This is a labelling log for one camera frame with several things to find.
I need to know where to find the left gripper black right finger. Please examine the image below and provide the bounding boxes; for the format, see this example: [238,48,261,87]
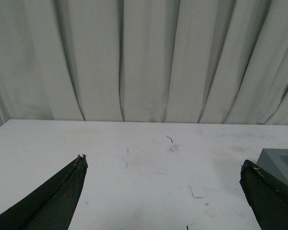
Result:
[240,160,288,230]

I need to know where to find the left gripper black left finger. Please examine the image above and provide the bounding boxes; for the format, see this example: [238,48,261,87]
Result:
[0,155,88,230]

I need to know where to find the gray square base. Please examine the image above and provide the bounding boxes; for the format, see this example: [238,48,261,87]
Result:
[256,148,288,185]

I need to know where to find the white pleated curtain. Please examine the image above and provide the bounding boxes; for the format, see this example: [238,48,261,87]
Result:
[0,0,288,126]

